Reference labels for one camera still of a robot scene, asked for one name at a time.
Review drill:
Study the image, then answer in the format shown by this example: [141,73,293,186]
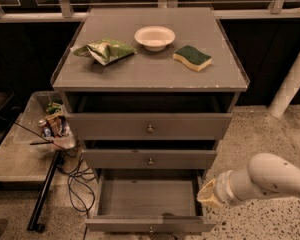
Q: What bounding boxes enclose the green chip bag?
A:
[70,38,136,66]

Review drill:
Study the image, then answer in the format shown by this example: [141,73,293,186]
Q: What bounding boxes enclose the white diagonal pole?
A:
[268,52,300,118]

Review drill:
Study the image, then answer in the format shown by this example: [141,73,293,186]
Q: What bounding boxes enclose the grey bottom drawer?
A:
[86,169,215,233]

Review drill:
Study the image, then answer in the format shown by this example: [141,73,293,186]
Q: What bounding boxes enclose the white bowl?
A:
[134,26,175,52]

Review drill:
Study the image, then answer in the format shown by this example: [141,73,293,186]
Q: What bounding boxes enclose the snack packages in bin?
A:
[38,102,70,138]

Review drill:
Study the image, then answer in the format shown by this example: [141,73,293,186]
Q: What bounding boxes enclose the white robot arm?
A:
[197,153,300,208]

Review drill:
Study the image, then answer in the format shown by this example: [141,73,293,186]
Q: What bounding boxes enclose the green yellow sponge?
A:
[173,45,212,72]

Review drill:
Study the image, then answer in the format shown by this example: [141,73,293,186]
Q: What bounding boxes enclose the grey top drawer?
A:
[61,92,232,140]

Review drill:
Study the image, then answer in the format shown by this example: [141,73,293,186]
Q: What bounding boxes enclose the black cable on floor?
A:
[56,145,97,240]

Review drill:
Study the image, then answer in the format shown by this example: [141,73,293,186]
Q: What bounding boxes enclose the grey middle drawer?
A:
[82,141,217,169]

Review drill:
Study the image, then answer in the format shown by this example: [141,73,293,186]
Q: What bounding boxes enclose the grey drawer cabinet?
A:
[50,6,251,182]

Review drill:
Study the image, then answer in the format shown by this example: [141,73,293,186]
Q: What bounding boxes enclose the grey drawer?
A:
[61,92,232,140]
[82,141,217,169]
[86,169,215,233]

